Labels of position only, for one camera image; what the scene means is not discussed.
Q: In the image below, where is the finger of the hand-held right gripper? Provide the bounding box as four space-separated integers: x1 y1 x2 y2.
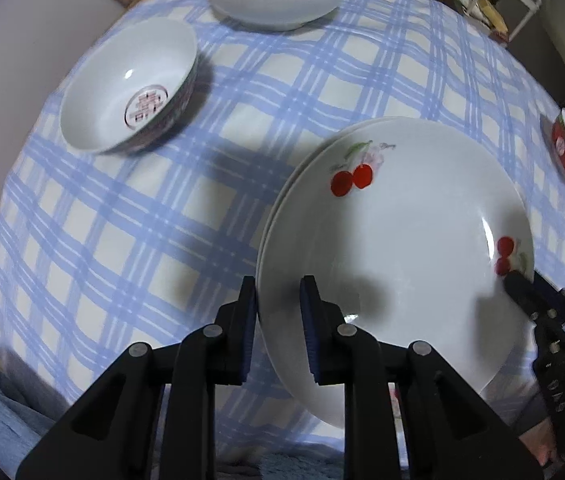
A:
504 269 565 329

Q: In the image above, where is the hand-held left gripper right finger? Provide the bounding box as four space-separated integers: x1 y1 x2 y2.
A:
299 274 546 480

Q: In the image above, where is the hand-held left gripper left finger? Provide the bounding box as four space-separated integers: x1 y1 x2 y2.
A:
15 275 258 480

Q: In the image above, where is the white cherry print plate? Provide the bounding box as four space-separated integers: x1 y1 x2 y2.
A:
261 119 537 431
255 116 398 311

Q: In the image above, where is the person's right hand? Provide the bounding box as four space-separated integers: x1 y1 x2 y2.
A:
517 420 561 467

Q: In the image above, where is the blue plaid tablecloth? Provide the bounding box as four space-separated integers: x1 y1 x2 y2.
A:
0 0 565 466

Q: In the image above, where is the blue fluffy blanket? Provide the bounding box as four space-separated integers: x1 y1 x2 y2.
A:
0 365 343 480

